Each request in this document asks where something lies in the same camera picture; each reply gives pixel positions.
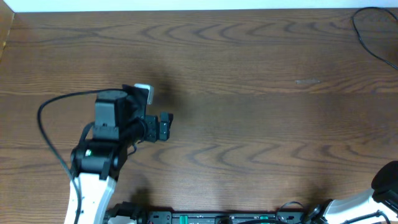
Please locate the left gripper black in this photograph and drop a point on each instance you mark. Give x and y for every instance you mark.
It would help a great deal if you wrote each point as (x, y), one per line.
(154, 133)

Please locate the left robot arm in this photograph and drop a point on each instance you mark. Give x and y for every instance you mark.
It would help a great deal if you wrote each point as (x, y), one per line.
(120, 122)

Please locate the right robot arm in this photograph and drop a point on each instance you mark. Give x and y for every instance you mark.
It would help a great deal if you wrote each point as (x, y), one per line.
(374, 205)

